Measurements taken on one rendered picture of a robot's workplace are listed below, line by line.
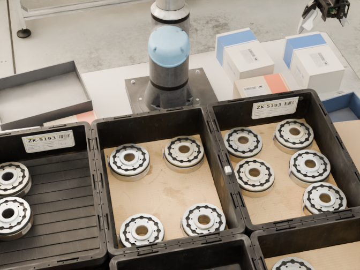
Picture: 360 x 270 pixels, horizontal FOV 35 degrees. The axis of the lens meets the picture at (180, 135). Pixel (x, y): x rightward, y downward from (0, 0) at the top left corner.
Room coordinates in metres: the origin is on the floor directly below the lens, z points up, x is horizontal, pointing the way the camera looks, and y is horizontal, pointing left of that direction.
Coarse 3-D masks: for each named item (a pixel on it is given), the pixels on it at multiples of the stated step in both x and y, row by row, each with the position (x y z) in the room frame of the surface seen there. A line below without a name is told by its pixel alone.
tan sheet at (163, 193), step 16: (144, 144) 0.99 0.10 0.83; (160, 144) 0.99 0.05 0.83; (160, 160) 0.94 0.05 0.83; (112, 176) 0.88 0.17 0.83; (160, 176) 0.88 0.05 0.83; (176, 176) 0.88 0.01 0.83; (192, 176) 0.88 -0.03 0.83; (208, 176) 0.88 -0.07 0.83; (112, 192) 0.83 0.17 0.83; (128, 192) 0.83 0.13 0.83; (144, 192) 0.83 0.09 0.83; (160, 192) 0.83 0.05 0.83; (176, 192) 0.83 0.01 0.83; (192, 192) 0.83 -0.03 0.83; (208, 192) 0.83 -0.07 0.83; (112, 208) 0.78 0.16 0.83; (128, 208) 0.78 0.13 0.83; (144, 208) 0.78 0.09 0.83; (160, 208) 0.78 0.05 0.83; (176, 208) 0.78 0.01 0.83; (176, 224) 0.74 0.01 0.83
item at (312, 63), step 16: (288, 48) 1.47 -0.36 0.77; (304, 48) 1.44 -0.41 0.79; (320, 48) 1.44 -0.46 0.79; (288, 64) 1.45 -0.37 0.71; (304, 64) 1.36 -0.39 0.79; (320, 64) 1.36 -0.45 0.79; (336, 64) 1.36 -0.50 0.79; (304, 80) 1.33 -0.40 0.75; (320, 80) 1.32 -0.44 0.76; (336, 80) 1.33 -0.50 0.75
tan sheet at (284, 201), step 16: (256, 128) 1.05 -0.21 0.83; (272, 128) 1.05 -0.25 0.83; (272, 144) 0.99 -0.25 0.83; (272, 160) 0.94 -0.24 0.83; (288, 160) 0.93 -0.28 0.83; (288, 176) 0.88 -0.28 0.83; (272, 192) 0.83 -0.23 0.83; (288, 192) 0.83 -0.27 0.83; (256, 208) 0.78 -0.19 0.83; (272, 208) 0.78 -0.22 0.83; (288, 208) 0.78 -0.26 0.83
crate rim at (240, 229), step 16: (144, 112) 1.01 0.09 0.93; (160, 112) 1.01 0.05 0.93; (176, 112) 1.02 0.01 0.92; (96, 128) 0.96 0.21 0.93; (208, 128) 0.96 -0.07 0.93; (96, 144) 0.92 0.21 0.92; (96, 160) 0.85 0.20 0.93; (224, 176) 0.80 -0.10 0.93; (240, 224) 0.67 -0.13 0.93; (112, 240) 0.63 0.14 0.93; (176, 240) 0.63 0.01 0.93; (192, 240) 0.64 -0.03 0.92; (112, 256) 0.60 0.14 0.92
